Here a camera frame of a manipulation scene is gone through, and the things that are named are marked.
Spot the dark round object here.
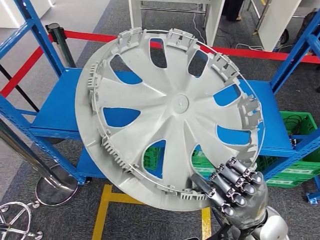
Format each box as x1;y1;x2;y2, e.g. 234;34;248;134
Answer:
278;28;290;46

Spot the black stool chrome base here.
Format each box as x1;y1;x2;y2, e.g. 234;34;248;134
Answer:
0;201;44;240

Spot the red barrier belt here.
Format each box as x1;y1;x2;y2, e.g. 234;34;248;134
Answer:
63;29;320;65
0;34;54;99

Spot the white desk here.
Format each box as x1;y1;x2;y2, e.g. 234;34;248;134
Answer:
128;0;227;48
252;0;320;53

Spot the green plastic crate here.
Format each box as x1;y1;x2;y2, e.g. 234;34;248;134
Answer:
191;149;219;182
143;145;161;174
265;175;320;189

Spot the green crate holding cables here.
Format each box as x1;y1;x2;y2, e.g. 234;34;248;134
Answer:
254;110;320;178

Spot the grey plastic wheel hubcap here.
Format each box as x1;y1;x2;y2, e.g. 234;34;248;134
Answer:
74;27;266;213

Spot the person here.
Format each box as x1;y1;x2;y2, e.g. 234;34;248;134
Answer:
292;11;318;47
221;0;246;23

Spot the black barrier strap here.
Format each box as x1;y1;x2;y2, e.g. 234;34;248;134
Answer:
0;63;40;113

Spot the white cable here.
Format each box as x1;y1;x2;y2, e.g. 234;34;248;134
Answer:
192;12;208;45
235;42;266;53

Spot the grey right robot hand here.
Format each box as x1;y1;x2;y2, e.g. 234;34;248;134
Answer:
190;156;270;231

